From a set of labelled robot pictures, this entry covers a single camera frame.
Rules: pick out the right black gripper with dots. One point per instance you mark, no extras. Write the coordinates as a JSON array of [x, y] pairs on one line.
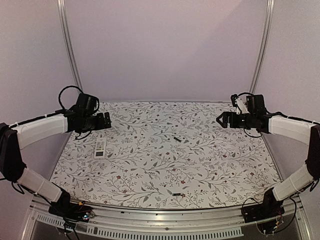
[[230, 120]]

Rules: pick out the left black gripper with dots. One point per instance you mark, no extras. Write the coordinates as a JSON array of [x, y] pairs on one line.
[[101, 124]]

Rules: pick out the white remote control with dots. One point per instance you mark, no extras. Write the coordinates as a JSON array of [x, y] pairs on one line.
[[100, 148]]

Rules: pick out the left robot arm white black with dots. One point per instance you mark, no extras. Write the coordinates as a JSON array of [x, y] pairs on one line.
[[82, 118]]

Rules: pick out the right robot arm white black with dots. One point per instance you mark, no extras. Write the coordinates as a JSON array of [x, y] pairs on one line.
[[253, 114]]

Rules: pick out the floral patterned table mat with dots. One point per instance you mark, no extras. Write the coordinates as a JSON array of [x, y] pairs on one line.
[[144, 165]]

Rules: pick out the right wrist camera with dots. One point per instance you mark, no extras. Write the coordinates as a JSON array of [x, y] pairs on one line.
[[238, 103]]

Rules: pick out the right aluminium frame post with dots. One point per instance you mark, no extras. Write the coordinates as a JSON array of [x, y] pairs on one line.
[[263, 45]]

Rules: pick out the aluminium frame post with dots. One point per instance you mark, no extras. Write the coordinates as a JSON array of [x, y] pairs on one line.
[[61, 6], [263, 45]]

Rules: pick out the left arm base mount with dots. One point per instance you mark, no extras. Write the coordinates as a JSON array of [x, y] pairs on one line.
[[76, 212]]

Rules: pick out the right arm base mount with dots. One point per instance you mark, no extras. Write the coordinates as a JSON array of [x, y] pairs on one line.
[[257, 212]]

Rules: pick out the front aluminium rail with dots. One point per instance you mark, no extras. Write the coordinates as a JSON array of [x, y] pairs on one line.
[[126, 223]]

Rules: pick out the left aluminium frame post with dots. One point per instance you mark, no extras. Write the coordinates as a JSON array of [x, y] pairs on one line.
[[61, 6]]

